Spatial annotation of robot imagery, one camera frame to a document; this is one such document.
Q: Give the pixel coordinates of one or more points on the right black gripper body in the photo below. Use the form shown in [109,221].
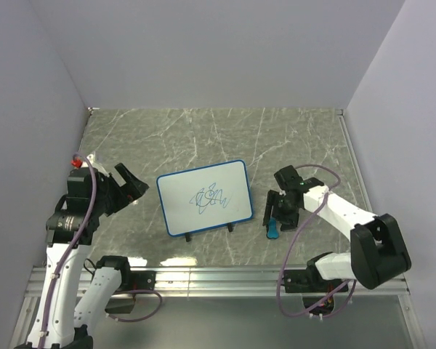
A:
[282,204]

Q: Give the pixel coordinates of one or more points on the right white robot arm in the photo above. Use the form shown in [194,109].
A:
[377,250]

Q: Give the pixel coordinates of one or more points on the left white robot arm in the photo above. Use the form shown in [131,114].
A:
[65,320]

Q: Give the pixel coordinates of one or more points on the right aluminium side rail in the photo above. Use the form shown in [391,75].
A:
[363,190]

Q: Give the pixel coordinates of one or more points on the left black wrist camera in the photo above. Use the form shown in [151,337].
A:
[79,184]

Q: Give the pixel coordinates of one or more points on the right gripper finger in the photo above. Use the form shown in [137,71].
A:
[272,198]
[289,222]

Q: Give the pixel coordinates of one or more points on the blue framed small whiteboard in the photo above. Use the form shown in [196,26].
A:
[205,198]

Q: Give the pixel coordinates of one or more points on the blue whiteboard eraser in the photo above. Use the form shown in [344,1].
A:
[271,229]

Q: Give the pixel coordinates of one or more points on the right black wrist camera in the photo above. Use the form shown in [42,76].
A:
[288,179]

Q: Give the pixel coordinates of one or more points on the aluminium front rail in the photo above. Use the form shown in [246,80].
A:
[233,281]

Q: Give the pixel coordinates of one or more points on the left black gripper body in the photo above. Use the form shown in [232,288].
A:
[112,195]

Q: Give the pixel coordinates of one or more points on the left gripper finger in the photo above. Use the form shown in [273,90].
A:
[133,190]
[131,182]

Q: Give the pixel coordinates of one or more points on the right whiteboard black foot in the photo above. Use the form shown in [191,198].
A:
[231,226]

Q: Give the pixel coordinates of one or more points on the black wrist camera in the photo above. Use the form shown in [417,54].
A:
[288,179]
[79,184]

